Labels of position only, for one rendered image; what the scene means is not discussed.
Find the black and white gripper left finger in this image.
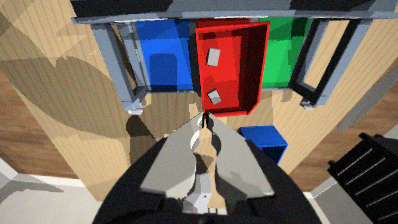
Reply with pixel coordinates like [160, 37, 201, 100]
[92, 112, 205, 224]

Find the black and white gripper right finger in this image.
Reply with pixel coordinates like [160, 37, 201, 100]
[205, 112, 322, 224]

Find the blue bin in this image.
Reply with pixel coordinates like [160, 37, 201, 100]
[239, 125, 288, 165]

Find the grey metal shelf rack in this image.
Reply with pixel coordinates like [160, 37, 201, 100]
[70, 0, 398, 115]

